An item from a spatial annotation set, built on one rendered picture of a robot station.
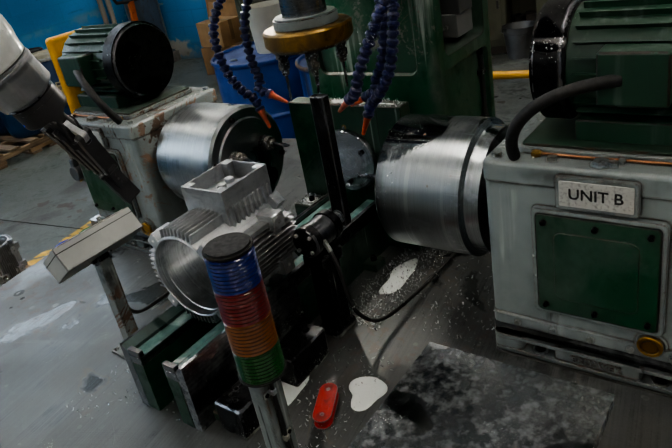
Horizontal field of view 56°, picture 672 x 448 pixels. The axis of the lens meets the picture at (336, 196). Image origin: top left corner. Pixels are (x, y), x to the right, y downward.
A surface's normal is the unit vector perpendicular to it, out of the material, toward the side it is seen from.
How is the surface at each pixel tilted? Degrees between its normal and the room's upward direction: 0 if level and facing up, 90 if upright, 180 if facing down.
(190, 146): 58
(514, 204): 89
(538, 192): 89
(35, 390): 0
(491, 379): 0
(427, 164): 51
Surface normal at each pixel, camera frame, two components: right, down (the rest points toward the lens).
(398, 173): -0.58, -0.10
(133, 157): -0.57, 0.43
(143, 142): 0.80, 0.12
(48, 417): -0.18, -0.89
